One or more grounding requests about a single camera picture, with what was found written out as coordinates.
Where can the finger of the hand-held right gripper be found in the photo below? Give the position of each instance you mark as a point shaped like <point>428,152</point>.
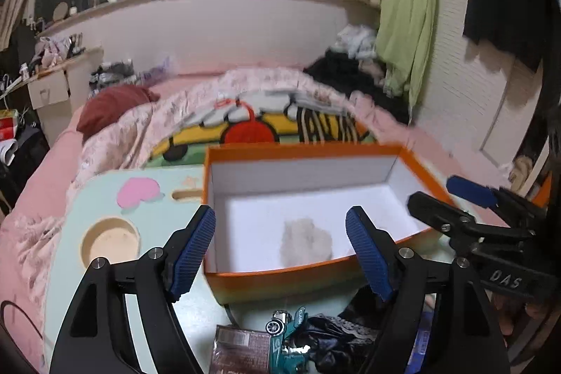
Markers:
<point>469,188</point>
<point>434,212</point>

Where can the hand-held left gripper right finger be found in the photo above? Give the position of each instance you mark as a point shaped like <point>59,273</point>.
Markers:
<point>368,251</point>

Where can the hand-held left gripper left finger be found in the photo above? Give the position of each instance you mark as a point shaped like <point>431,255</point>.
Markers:
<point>193,251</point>

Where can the fluffy white pom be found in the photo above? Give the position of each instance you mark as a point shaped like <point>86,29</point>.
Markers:
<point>307,242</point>

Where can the orange cardboard box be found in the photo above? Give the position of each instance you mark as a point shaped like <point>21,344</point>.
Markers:
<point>307,198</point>

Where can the mint cartoon desktop table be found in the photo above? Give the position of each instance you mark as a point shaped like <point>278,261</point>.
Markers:
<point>87,203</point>

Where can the person's right hand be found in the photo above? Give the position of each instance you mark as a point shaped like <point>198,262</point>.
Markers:
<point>517,312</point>

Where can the beige cloth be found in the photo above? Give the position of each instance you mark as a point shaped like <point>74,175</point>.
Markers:
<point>521,172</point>

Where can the white louvered wardrobe door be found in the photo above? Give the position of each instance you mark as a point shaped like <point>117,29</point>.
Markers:
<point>460,102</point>

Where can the black lace scrunchie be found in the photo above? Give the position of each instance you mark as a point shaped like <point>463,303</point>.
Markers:
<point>333,334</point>

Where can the teal toy car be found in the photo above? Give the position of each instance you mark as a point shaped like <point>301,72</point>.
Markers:
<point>298,319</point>

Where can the blue flat object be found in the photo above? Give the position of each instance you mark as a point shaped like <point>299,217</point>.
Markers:
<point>421,345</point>

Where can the brown snack packet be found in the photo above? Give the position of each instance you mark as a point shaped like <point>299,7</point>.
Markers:
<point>241,350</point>

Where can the cartoon printed blanket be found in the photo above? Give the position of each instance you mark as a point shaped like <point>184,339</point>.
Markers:
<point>250,135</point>

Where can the dark red pillow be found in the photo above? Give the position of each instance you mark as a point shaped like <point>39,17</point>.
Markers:
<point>114,109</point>

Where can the pink bed sheet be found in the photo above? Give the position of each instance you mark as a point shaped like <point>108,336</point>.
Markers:
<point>35,190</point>

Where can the black clothes pile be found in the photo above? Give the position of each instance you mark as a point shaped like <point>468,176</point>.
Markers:
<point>337,69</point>

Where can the green hanging garment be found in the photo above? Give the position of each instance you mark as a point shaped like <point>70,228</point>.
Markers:
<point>407,14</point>

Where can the white clothes pile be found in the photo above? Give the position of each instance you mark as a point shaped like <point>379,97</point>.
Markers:
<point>355,41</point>

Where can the dark cloth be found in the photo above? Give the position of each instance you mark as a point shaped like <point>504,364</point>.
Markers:
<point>109,74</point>

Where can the white shoe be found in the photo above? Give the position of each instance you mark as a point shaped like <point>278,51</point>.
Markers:
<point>8,150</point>

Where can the cream drawer cabinet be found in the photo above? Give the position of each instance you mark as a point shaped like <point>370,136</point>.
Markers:
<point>48,93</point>

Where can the red boxes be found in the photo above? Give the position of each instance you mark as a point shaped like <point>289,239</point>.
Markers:
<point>6,128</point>

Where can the pile of desk clutter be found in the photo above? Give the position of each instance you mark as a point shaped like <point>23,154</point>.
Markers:
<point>57,49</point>

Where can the round wooden mirror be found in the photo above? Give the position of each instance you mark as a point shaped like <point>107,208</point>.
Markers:
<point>60,11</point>

